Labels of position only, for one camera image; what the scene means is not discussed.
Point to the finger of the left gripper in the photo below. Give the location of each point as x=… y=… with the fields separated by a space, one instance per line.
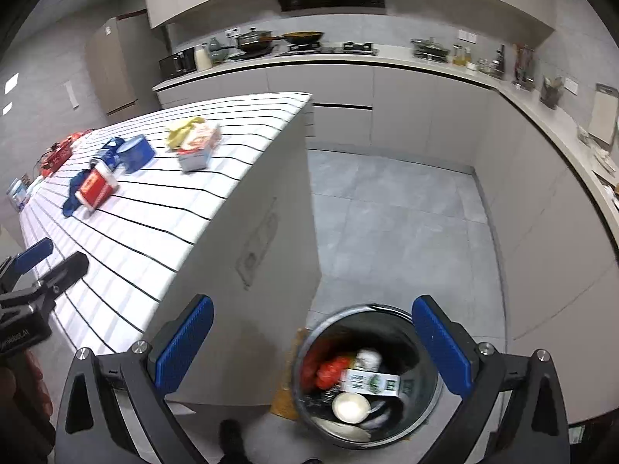
x=63 y=276
x=13 y=267

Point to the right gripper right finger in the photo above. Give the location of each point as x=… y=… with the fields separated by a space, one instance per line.
x=533 y=429

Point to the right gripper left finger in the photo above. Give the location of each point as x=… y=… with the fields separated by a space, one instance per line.
x=90 y=426

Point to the blue cloth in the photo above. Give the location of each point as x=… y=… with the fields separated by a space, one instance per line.
x=72 y=203

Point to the red paper cup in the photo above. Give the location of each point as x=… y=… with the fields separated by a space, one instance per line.
x=99 y=185

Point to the blue Pepsi can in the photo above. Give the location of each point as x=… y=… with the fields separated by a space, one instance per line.
x=108 y=154

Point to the blue round tin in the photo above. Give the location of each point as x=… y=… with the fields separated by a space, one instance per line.
x=135 y=153

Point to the white green milk carton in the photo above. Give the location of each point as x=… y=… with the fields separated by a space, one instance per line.
x=370 y=383

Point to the yellow cloth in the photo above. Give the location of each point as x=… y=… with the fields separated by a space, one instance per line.
x=179 y=131

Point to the white tissue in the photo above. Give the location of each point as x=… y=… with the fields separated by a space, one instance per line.
x=368 y=361

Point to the red plastic bag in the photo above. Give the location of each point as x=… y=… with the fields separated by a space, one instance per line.
x=323 y=365

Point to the blue paper cup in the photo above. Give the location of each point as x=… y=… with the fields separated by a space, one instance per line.
x=351 y=408

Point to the red nut milk carton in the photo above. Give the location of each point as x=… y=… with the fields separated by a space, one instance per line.
x=197 y=147

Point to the black round trash bin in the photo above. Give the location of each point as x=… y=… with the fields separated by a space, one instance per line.
x=389 y=331

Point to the person's left hand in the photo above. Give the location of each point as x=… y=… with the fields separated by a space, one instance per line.
x=27 y=435

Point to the clear plastic container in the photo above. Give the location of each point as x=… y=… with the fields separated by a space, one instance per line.
x=18 y=192

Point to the black shoe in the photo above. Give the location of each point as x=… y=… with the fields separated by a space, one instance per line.
x=231 y=443

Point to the red tool box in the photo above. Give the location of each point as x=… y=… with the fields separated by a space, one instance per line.
x=58 y=153

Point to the wooden board under bin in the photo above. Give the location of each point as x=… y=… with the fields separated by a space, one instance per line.
x=282 y=404

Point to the beige refrigerator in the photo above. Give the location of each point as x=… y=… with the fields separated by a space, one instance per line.
x=122 y=58

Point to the black microwave oven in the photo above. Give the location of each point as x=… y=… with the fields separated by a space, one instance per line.
x=177 y=64

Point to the white kettle jug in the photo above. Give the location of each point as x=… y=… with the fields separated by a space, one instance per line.
x=202 y=58

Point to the green teapot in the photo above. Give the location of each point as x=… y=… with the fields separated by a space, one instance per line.
x=219 y=52

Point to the black lidded pot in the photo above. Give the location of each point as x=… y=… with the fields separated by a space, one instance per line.
x=255 y=41

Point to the white cutting board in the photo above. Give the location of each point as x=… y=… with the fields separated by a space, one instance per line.
x=604 y=116

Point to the black frying pan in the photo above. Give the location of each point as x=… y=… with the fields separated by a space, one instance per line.
x=301 y=37

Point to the dark chopstick holder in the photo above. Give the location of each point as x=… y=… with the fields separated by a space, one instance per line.
x=551 y=91

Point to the dark sauce bottle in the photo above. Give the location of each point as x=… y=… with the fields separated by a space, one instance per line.
x=498 y=65

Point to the black gas stove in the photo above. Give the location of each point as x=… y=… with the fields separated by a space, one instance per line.
x=346 y=48

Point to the utensil holder with tools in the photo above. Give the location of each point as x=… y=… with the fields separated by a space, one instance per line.
x=523 y=67

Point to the yellow oil bottle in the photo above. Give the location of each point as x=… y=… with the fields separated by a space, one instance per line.
x=461 y=55

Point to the metal dish rack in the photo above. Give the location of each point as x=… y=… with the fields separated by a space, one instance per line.
x=428 y=49

